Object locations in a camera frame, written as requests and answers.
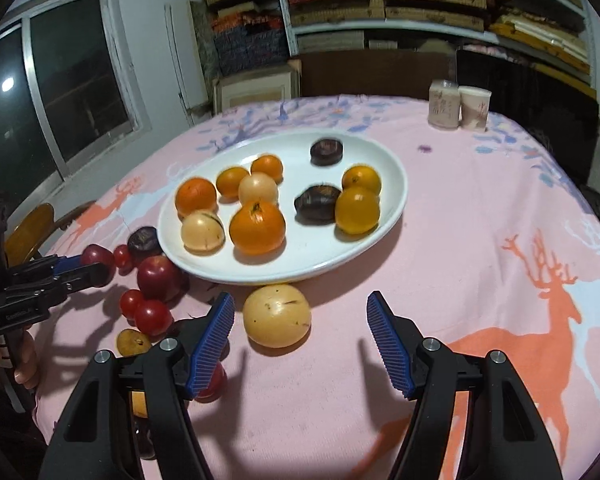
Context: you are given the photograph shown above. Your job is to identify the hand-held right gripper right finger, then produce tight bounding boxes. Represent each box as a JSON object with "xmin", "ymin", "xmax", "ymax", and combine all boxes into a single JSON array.
[{"xmin": 365, "ymin": 290, "xmax": 563, "ymax": 480}]

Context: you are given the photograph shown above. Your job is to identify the stack of blue patterned boxes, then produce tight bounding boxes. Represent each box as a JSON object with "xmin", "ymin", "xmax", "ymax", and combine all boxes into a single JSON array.
[{"xmin": 212, "ymin": 25, "xmax": 291, "ymax": 76}]

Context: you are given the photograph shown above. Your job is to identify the sliding glass window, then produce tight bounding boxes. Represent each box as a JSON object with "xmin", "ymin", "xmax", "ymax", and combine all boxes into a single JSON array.
[{"xmin": 0, "ymin": 0, "xmax": 151, "ymax": 211}]

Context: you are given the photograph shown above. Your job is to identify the carved wooden chair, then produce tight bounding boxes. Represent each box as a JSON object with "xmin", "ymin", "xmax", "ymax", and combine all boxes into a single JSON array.
[{"xmin": 5, "ymin": 201, "xmax": 98, "ymax": 266}]

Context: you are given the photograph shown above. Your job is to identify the pale yellow round fruit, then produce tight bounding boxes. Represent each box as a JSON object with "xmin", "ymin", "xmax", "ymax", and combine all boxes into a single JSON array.
[
  {"xmin": 238, "ymin": 172, "xmax": 280, "ymax": 207},
  {"xmin": 242, "ymin": 284, "xmax": 312, "ymax": 349}
]

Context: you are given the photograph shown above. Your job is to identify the framed picture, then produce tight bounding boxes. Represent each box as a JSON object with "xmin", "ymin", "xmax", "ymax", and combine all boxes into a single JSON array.
[{"xmin": 212, "ymin": 60, "xmax": 301, "ymax": 116}]

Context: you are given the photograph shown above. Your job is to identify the beige drink can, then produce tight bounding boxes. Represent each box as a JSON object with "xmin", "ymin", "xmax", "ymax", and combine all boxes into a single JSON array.
[{"xmin": 428, "ymin": 79, "xmax": 462, "ymax": 128}]

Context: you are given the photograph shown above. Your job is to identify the red cherry tomato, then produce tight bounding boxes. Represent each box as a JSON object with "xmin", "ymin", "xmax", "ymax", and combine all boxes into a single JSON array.
[
  {"xmin": 112, "ymin": 244, "xmax": 134, "ymax": 276},
  {"xmin": 119, "ymin": 289, "xmax": 145, "ymax": 320},
  {"xmin": 133, "ymin": 299, "xmax": 174, "ymax": 336},
  {"xmin": 195, "ymin": 360, "xmax": 227, "ymax": 403}
]

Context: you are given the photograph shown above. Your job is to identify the small brownish yellow fruit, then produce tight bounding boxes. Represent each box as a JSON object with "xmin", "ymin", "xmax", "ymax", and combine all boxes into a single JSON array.
[{"xmin": 116, "ymin": 328, "xmax": 153, "ymax": 357}]

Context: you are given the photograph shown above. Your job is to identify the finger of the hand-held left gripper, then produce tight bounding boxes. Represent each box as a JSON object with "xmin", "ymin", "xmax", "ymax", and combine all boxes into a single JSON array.
[
  {"xmin": 10, "ymin": 262, "xmax": 112, "ymax": 311},
  {"xmin": 9, "ymin": 253, "xmax": 85, "ymax": 284}
]

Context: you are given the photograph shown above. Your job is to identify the white metal shelf rack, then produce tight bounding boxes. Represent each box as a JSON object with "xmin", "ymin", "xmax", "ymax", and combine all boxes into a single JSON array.
[{"xmin": 272, "ymin": 0, "xmax": 598, "ymax": 86}]

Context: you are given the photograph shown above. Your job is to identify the dark brown water chestnut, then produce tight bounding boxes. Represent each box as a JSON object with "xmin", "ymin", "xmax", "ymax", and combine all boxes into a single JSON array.
[
  {"xmin": 127, "ymin": 226, "xmax": 164, "ymax": 266},
  {"xmin": 310, "ymin": 138, "xmax": 344, "ymax": 167},
  {"xmin": 132, "ymin": 417, "xmax": 156, "ymax": 461},
  {"xmin": 294, "ymin": 184, "xmax": 343, "ymax": 224}
]

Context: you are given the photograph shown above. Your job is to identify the yellow purple-striped pepino melon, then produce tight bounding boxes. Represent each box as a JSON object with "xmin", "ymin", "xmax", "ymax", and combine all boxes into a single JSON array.
[{"xmin": 180, "ymin": 210, "xmax": 226, "ymax": 255}]

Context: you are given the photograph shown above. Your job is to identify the pink deer print tablecloth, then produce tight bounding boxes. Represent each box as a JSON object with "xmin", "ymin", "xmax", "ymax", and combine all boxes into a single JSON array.
[{"xmin": 30, "ymin": 94, "xmax": 600, "ymax": 480}]

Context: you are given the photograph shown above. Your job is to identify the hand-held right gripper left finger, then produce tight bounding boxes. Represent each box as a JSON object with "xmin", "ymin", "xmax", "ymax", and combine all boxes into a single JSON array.
[{"xmin": 39, "ymin": 291, "xmax": 236, "ymax": 480}]

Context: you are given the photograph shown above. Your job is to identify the large orange tomato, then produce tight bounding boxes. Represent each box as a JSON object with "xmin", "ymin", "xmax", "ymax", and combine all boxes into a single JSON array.
[{"xmin": 229, "ymin": 199, "xmax": 287, "ymax": 256}]

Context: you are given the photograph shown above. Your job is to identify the golden yellow oval fruit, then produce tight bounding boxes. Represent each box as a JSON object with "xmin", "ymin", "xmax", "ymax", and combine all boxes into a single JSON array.
[{"xmin": 335, "ymin": 186, "xmax": 381, "ymax": 235}]

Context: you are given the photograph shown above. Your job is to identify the deep orange mandarin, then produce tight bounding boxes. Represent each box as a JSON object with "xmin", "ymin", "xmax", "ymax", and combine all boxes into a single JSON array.
[{"xmin": 174, "ymin": 177, "xmax": 218, "ymax": 217}]

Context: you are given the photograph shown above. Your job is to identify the person's left hand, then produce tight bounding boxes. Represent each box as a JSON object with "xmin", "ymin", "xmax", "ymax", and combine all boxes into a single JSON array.
[{"xmin": 0, "ymin": 330, "xmax": 41, "ymax": 392}]

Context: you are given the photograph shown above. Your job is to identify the grey marbled board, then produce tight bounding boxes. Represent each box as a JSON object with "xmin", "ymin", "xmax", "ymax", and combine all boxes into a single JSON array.
[{"xmin": 190, "ymin": 0, "xmax": 221, "ymax": 81}]

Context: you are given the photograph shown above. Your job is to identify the white oval plate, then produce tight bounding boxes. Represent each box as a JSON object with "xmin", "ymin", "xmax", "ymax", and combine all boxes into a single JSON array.
[{"xmin": 157, "ymin": 131, "xmax": 409, "ymax": 286}]

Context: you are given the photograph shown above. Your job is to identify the white paper cup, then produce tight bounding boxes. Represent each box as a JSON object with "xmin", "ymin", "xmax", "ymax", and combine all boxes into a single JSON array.
[{"xmin": 458, "ymin": 86, "xmax": 493, "ymax": 132}]

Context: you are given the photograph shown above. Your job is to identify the white narrow panel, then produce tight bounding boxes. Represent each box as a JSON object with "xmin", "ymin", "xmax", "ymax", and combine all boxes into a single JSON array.
[{"xmin": 165, "ymin": 0, "xmax": 211, "ymax": 126}]

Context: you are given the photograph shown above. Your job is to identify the dark red plum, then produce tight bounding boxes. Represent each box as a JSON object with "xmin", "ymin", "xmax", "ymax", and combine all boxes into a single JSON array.
[
  {"xmin": 81, "ymin": 243, "xmax": 117, "ymax": 287},
  {"xmin": 136, "ymin": 255, "xmax": 183, "ymax": 302}
]

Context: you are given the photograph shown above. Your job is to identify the dark brown board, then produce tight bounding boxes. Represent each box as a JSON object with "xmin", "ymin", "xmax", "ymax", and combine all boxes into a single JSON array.
[{"xmin": 297, "ymin": 50, "xmax": 456, "ymax": 100}]

